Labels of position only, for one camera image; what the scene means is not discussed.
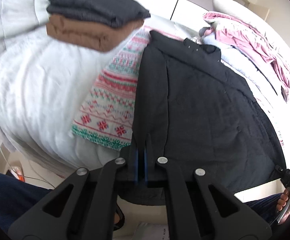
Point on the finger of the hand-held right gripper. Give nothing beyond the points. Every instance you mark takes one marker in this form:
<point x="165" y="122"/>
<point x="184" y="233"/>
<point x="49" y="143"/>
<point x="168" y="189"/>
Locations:
<point x="279" y="168"/>

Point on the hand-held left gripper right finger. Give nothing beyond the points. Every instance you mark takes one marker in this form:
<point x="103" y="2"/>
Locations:
<point x="146" y="166"/>

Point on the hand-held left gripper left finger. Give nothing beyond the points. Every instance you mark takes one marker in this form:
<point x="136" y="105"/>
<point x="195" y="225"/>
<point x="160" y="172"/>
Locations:
<point x="136" y="166"/>

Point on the black jacket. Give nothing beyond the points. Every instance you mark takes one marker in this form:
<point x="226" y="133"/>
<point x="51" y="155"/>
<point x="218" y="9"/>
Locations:
<point x="197" y="105"/>

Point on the person's right hand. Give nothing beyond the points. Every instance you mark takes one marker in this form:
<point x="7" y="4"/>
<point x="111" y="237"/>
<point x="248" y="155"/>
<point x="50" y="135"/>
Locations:
<point x="285" y="200"/>

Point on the person's right leg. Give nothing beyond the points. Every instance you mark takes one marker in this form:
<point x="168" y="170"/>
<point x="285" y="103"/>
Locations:
<point x="262" y="206"/>

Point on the person's leg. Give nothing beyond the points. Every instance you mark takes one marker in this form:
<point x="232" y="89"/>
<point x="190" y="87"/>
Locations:
<point x="12" y="197"/>
<point x="262" y="206"/>

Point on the black shoe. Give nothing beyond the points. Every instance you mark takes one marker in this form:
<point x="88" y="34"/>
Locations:
<point x="118" y="217"/>

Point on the white printed bag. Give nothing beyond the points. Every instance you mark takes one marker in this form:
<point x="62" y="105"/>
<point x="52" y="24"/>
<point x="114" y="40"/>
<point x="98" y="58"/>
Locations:
<point x="151" y="231"/>

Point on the patterned knit sweater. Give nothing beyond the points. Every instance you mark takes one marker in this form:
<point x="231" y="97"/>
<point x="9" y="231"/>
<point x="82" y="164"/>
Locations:
<point x="110" y="100"/>

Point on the light grey garment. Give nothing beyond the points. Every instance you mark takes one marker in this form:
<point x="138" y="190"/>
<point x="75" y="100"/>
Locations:
<point x="244" y="62"/>

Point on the orange box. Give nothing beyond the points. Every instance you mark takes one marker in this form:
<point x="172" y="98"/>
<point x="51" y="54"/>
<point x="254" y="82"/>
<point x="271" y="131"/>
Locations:
<point x="16" y="173"/>

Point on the white duvet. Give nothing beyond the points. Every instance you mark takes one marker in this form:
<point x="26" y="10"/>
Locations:
<point x="40" y="85"/>

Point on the person's left leg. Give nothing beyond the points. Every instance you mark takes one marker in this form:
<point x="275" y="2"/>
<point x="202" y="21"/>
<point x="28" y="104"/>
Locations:
<point x="12" y="197"/>

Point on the pink garment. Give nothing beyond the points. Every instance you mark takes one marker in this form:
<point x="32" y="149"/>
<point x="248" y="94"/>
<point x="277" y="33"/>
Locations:
<point x="249" y="38"/>

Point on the folded brown sweater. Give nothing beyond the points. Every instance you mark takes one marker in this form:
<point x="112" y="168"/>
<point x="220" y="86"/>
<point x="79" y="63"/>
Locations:
<point x="85" y="31"/>

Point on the folded dark grey sweater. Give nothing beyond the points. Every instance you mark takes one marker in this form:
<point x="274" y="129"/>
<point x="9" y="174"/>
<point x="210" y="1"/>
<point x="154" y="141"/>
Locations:
<point x="97" y="6"/>

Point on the cream headboard cushion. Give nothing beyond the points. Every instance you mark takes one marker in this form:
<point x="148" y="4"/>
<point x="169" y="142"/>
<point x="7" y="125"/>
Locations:
<point x="234" y="7"/>

